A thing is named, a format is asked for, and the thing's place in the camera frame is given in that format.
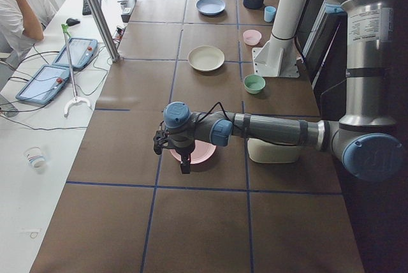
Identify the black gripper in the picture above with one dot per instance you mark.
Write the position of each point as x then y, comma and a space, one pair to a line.
183, 149

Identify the pink plate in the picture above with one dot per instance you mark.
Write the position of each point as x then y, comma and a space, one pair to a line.
195, 153

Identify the blue plate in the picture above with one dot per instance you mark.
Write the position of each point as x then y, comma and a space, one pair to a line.
210, 7

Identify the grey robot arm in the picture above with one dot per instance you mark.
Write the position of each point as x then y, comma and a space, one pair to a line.
362, 139

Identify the cream toaster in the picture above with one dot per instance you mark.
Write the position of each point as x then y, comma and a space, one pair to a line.
274, 153

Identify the green bowl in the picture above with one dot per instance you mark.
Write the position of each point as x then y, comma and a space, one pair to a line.
254, 83

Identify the cream plate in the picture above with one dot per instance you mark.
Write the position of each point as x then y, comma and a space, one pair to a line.
206, 58

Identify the pink bowl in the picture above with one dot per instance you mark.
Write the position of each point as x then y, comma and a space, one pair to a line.
251, 37

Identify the paper cup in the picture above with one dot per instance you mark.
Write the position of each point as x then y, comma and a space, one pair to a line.
35, 158

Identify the far blue teach pendant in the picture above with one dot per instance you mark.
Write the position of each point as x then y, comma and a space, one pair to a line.
81, 50

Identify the blue teach pendant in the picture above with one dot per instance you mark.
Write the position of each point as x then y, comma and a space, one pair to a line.
81, 50
44, 85

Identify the near blue teach pendant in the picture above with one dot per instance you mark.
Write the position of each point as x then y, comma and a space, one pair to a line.
44, 85

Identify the light blue cup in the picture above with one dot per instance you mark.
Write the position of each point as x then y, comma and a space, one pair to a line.
269, 13

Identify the white reacher grabber tool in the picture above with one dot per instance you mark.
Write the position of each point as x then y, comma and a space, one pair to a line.
76, 98

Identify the black computer mouse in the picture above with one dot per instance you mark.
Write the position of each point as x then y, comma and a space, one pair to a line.
72, 21

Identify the seated person white shirt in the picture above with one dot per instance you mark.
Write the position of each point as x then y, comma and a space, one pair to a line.
23, 23

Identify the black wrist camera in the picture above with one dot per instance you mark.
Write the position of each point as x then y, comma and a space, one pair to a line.
160, 142

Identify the aluminium frame post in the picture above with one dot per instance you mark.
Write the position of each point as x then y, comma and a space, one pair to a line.
103, 29

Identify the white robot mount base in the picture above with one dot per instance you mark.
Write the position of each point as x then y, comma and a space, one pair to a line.
277, 58

